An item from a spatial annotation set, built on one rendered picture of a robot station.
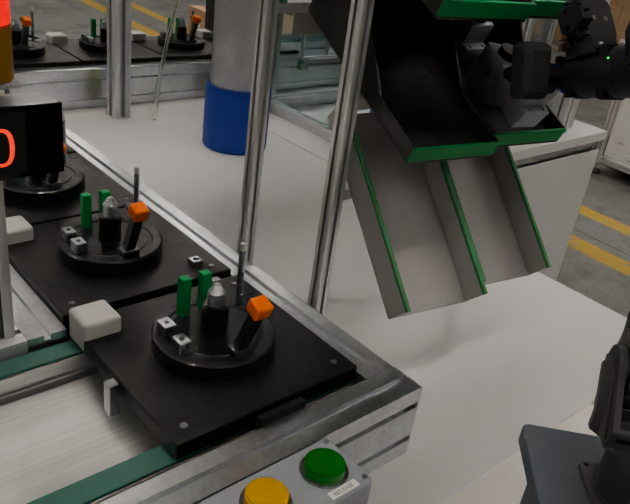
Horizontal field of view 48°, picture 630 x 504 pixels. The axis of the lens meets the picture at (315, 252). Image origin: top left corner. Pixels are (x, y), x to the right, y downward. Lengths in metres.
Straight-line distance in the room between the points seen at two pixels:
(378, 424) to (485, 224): 0.38
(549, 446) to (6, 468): 0.51
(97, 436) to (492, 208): 0.63
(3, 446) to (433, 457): 0.48
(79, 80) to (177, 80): 0.28
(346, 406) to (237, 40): 1.04
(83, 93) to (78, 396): 1.23
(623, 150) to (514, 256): 3.94
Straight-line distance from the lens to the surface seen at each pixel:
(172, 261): 1.00
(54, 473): 0.77
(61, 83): 1.94
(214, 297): 0.79
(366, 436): 0.81
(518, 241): 1.09
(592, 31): 0.87
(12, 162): 0.73
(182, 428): 0.73
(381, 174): 0.96
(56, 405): 0.84
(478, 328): 1.17
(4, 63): 0.71
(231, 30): 1.65
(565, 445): 0.66
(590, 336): 1.25
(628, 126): 4.96
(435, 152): 0.83
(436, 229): 0.98
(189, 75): 2.11
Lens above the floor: 1.46
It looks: 27 degrees down
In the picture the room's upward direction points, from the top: 8 degrees clockwise
